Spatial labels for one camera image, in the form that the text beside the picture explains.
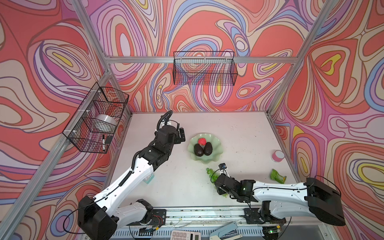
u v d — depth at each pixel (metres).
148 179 0.84
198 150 0.93
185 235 0.68
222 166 0.74
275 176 0.86
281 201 0.50
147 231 0.71
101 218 0.37
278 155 0.89
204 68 0.96
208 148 0.94
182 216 0.75
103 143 0.72
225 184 0.61
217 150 0.96
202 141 0.96
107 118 0.73
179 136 0.68
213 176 0.86
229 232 0.68
